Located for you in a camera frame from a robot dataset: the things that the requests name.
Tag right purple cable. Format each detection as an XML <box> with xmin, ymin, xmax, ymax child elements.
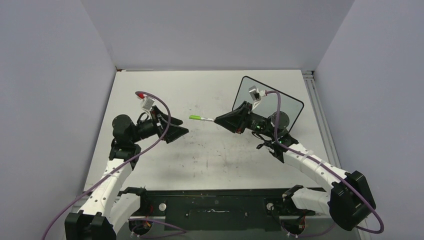
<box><xmin>263</xmin><ymin>90</ymin><xmax>385</xmax><ymax>235</ymax></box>

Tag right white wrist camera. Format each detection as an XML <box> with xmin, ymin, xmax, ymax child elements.
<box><xmin>248</xmin><ymin>86</ymin><xmax>267</xmax><ymax>112</ymax></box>

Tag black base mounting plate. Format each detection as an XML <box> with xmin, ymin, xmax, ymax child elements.
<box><xmin>132</xmin><ymin>188</ymin><xmax>316</xmax><ymax>231</ymax></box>

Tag purple cable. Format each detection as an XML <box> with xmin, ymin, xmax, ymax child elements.
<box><xmin>263</xmin><ymin>90</ymin><xmax>385</xmax><ymax>235</ymax></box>
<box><xmin>39</xmin><ymin>91</ymin><xmax>172</xmax><ymax>240</ymax></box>

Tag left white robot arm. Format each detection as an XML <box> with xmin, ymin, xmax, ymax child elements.
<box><xmin>64</xmin><ymin>105</ymin><xmax>189</xmax><ymax>240</ymax></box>

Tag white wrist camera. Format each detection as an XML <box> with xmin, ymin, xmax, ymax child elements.
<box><xmin>248</xmin><ymin>86</ymin><xmax>267</xmax><ymax>112</ymax></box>
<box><xmin>141</xmin><ymin>96</ymin><xmax>156</xmax><ymax>112</ymax></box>

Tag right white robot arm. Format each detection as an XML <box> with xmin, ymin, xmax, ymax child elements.
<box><xmin>213</xmin><ymin>101</ymin><xmax>376</xmax><ymax>231</ymax></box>

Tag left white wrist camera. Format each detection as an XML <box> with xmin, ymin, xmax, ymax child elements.
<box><xmin>141</xmin><ymin>96</ymin><xmax>156</xmax><ymax>112</ymax></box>

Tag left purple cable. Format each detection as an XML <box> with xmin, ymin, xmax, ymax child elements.
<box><xmin>39</xmin><ymin>91</ymin><xmax>172</xmax><ymax>240</ymax></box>

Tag aluminium rail right side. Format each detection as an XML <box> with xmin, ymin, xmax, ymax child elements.
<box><xmin>301</xmin><ymin>70</ymin><xmax>341</xmax><ymax>168</ymax></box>

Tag white whiteboard marker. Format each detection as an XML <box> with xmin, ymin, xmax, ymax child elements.
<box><xmin>200</xmin><ymin>117</ymin><xmax>215</xmax><ymax>122</ymax></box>

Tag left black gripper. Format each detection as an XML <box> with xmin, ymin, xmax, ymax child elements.
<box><xmin>130</xmin><ymin>105</ymin><xmax>188</xmax><ymax>144</ymax></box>

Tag green marker cap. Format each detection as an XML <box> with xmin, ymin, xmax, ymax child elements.
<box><xmin>189</xmin><ymin>115</ymin><xmax>202</xmax><ymax>121</ymax></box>

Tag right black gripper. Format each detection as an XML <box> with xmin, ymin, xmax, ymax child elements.
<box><xmin>214</xmin><ymin>101</ymin><xmax>276</xmax><ymax>139</ymax></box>

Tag aluminium front frame rail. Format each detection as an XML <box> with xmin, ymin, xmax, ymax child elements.
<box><xmin>115</xmin><ymin>217</ymin><xmax>363</xmax><ymax>240</ymax></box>

